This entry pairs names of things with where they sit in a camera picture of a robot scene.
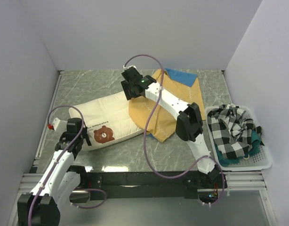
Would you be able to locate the cream pillow with bear print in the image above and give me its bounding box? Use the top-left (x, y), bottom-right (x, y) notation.
top-left (69, 91), bottom-right (143, 151)

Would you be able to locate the yellow and blue pillowcase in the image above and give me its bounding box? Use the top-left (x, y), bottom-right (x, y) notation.
top-left (128, 69), bottom-right (205, 142)

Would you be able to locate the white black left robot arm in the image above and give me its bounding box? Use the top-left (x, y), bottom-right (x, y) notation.
top-left (17, 118), bottom-right (89, 226)

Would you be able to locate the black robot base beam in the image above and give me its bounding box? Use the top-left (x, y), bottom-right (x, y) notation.
top-left (69, 170), bottom-right (227, 204)

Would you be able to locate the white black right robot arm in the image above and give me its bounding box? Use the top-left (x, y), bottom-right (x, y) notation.
top-left (121, 66), bottom-right (223, 188)

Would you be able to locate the black white checkered cloth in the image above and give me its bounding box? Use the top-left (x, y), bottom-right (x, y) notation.
top-left (207, 103), bottom-right (263, 161)

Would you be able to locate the teal green cloth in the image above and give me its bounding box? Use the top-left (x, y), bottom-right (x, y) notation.
top-left (214, 130), bottom-right (263, 167)

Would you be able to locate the white plastic basket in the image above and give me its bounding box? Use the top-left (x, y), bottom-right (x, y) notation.
top-left (205, 105), bottom-right (272, 172)

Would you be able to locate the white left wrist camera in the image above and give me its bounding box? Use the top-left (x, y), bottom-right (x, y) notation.
top-left (47, 117), bottom-right (67, 133)

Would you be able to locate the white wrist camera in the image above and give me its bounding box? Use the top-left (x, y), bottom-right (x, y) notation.
top-left (123, 65), bottom-right (137, 71)
top-left (47, 117), bottom-right (67, 133)

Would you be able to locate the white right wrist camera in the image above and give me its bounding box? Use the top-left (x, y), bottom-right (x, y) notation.
top-left (123, 65), bottom-right (137, 71)

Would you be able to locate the aluminium frame rail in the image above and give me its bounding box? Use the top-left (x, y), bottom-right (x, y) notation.
top-left (18, 171), bottom-right (267, 193)

